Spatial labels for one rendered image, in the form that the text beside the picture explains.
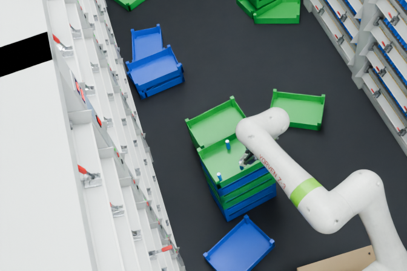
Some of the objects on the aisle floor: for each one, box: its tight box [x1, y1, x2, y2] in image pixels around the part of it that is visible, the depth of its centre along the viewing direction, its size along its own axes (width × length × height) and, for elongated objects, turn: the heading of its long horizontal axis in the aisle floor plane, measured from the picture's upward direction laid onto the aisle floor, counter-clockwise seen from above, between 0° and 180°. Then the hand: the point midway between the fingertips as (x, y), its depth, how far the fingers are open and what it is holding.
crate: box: [270, 89, 325, 131], centre depth 286 cm, size 30×20×8 cm
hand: (244, 159), depth 222 cm, fingers closed, pressing on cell
